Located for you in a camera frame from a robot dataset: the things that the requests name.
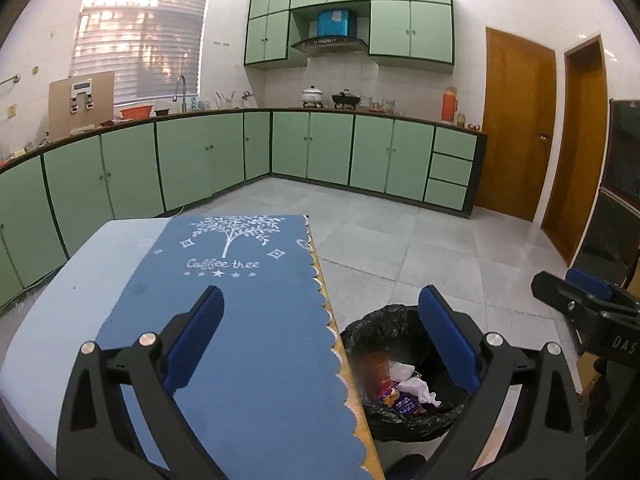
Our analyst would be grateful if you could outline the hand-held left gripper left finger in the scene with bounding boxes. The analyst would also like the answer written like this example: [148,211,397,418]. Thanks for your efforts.
[56,285,226,480]

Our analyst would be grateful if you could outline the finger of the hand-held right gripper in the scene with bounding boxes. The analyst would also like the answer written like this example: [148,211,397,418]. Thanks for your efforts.
[531,271,601,323]
[567,268,640,311]

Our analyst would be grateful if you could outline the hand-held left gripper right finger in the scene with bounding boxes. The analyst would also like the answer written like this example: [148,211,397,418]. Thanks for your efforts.
[417,285,587,480]

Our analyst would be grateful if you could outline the pale pink plastic bag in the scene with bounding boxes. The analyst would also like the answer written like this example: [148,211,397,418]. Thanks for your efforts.
[389,361,443,407]

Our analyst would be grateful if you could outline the trash bin with black liner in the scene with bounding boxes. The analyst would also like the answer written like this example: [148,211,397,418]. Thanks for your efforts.
[340,304,476,443]

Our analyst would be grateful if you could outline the blue red snack wrapper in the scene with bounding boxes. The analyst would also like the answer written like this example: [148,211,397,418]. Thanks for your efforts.
[382,392,426,416]

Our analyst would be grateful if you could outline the red paper cup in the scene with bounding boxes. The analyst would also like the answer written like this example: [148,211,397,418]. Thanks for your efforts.
[361,351,392,396]

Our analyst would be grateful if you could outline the blue printed tablecloth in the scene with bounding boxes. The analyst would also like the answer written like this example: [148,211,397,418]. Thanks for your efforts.
[94,214,371,480]

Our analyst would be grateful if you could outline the black cabinet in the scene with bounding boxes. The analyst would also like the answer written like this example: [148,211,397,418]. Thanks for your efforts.
[570,99,640,291]

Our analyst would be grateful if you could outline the wooden door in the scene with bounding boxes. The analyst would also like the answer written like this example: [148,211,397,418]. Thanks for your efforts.
[472,26,557,223]
[541,35,610,267]

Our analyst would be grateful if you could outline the light blue table cover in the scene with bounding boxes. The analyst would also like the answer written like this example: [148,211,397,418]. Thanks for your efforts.
[0,217,173,476]

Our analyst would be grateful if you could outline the orange thermos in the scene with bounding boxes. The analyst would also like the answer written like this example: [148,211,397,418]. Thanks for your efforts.
[441,86,459,125]

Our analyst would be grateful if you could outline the wooden board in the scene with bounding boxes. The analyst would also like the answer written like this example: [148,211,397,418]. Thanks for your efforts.
[48,71,116,141]

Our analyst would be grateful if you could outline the white water filter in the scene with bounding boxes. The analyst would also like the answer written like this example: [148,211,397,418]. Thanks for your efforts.
[69,79,96,112]

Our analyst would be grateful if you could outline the window blind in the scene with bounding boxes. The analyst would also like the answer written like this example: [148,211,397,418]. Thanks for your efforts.
[70,0,212,107]

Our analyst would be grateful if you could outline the range hood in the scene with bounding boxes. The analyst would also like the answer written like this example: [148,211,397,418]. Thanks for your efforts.
[290,36,370,57]

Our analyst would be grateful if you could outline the blue box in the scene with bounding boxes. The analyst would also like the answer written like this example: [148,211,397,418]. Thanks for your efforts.
[316,9,358,38]

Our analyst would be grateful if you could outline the green wall cabinets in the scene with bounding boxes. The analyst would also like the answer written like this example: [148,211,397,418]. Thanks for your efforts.
[243,0,456,68]

